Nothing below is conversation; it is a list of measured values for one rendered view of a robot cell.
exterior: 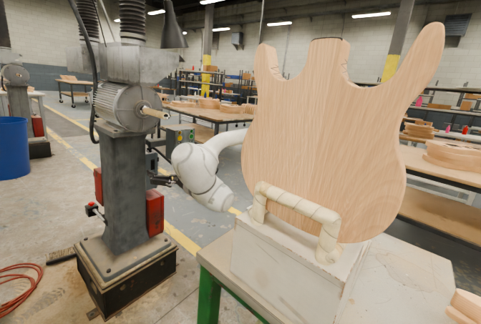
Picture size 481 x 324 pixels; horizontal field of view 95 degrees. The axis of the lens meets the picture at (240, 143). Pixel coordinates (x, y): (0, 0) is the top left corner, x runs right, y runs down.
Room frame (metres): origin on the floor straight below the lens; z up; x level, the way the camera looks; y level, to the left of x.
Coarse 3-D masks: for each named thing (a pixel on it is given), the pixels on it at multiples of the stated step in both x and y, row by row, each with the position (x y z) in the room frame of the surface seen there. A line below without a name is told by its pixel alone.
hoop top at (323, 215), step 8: (256, 184) 0.48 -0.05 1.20; (264, 184) 0.47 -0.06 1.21; (264, 192) 0.46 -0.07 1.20; (272, 192) 0.45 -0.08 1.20; (280, 192) 0.44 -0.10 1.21; (288, 192) 0.44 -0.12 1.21; (280, 200) 0.43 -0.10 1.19; (288, 200) 0.42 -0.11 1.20; (296, 200) 0.41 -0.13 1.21; (304, 200) 0.41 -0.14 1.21; (296, 208) 0.41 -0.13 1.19; (304, 208) 0.40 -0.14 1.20; (312, 208) 0.39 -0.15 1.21; (320, 208) 0.39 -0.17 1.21; (312, 216) 0.39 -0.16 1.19; (320, 216) 0.38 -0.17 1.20; (328, 216) 0.37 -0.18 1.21; (336, 216) 0.37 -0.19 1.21; (336, 224) 0.36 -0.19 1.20
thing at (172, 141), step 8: (168, 128) 1.34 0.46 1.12; (176, 128) 1.36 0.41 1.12; (184, 128) 1.38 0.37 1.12; (192, 128) 1.41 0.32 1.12; (168, 136) 1.33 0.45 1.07; (176, 136) 1.30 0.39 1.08; (184, 136) 1.35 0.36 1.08; (168, 144) 1.33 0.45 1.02; (176, 144) 1.30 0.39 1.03; (160, 152) 1.38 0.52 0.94; (168, 152) 1.33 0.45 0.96; (168, 160) 1.36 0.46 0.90
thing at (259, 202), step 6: (258, 192) 0.47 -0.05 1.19; (258, 198) 0.47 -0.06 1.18; (264, 198) 0.47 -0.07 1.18; (258, 204) 0.47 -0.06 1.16; (264, 204) 0.47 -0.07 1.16; (252, 210) 0.48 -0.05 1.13; (258, 210) 0.47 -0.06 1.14; (264, 210) 0.47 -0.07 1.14; (258, 216) 0.47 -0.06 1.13; (252, 222) 0.47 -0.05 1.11; (258, 222) 0.47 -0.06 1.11
